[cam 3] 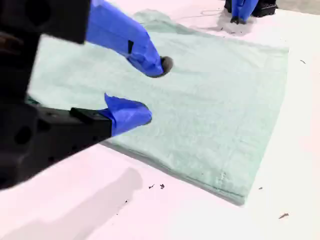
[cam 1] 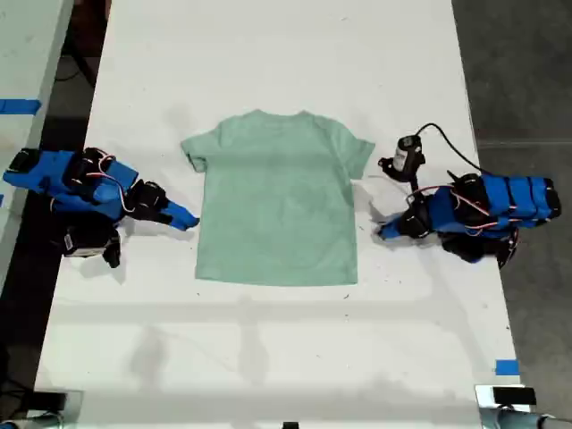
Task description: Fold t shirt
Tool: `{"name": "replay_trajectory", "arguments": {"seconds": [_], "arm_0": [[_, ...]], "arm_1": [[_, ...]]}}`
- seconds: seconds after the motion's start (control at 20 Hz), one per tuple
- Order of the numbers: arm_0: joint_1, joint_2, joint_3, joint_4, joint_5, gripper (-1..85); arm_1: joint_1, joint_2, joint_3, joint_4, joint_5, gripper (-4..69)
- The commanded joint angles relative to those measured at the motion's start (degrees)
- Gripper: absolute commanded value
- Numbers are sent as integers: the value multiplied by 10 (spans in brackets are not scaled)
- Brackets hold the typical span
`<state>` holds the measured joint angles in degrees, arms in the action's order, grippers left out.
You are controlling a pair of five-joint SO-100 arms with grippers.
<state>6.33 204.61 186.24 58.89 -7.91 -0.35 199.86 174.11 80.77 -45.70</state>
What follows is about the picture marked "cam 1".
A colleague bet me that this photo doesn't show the pale green T-shirt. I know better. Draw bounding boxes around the pale green T-shirt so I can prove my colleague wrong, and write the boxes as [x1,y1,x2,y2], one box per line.
[180,109,376,287]

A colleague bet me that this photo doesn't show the long blue tape strip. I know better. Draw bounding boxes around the long blue tape strip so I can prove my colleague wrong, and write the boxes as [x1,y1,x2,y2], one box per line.
[0,98,43,115]

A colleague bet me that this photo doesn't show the square blue tape piece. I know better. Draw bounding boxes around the square blue tape piece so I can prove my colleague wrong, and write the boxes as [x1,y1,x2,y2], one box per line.
[494,358,521,377]

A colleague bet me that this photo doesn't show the white side table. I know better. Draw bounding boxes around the white side table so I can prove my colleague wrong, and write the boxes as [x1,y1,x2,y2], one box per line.
[0,0,76,287]

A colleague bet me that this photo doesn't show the metal table clamp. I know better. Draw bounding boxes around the metal table clamp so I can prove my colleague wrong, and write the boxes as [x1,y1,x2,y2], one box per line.
[474,383,539,429]
[24,389,86,429]

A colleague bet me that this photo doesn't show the small black box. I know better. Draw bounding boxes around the small black box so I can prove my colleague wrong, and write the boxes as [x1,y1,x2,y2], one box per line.
[31,391,69,410]
[492,386,537,406]

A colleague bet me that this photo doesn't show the black camera box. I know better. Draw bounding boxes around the black camera box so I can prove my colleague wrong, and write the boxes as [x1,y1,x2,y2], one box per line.
[378,135,426,182]
[61,217,122,270]

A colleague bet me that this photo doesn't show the black camera cable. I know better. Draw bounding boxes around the black camera cable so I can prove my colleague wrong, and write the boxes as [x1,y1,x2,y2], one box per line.
[414,122,484,174]

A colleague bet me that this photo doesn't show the black floor cable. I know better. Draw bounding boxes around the black floor cable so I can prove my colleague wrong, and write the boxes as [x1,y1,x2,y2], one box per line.
[54,42,98,89]

